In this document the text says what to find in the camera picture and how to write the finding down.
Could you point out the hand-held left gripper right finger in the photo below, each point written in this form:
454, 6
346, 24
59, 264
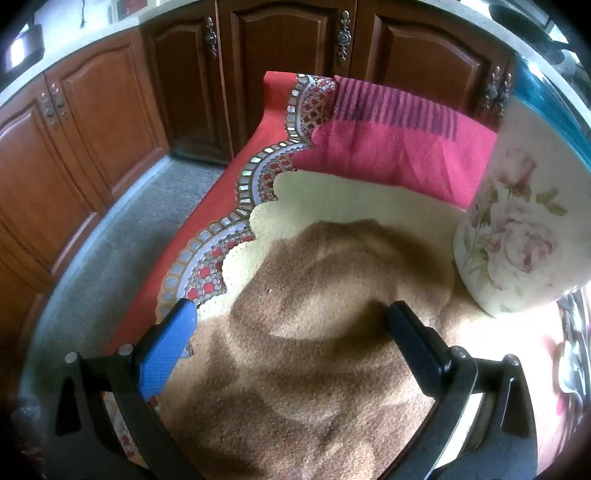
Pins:
411, 341

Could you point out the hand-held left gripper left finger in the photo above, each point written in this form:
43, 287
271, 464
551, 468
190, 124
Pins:
168, 346

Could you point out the floral ceramic cup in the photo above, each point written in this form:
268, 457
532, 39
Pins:
517, 221

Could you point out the brown cream fleece mat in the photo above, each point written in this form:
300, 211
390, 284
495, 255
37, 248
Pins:
323, 277

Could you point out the red patterned tablecloth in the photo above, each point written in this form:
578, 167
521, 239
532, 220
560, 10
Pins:
221, 189

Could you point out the pink striped towel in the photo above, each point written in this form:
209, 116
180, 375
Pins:
392, 157

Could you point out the brown wooden base cabinet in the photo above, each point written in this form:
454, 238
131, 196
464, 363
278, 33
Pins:
106, 106

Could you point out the dark countertop appliance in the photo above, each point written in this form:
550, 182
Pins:
23, 44

